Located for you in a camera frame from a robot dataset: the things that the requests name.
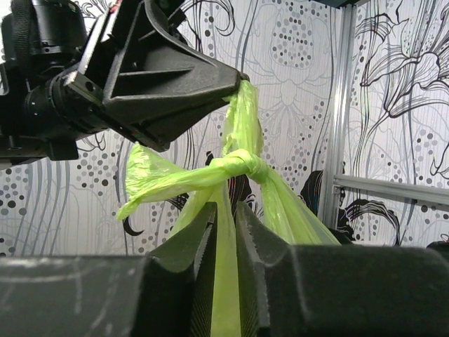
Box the green trash bag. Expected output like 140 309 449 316
117 80 338 336

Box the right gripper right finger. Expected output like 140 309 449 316
236 202 448 336

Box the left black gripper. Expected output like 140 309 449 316
24 1 246 154

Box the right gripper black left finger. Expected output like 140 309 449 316
1 202 217 336

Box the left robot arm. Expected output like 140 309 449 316
1 1 246 168

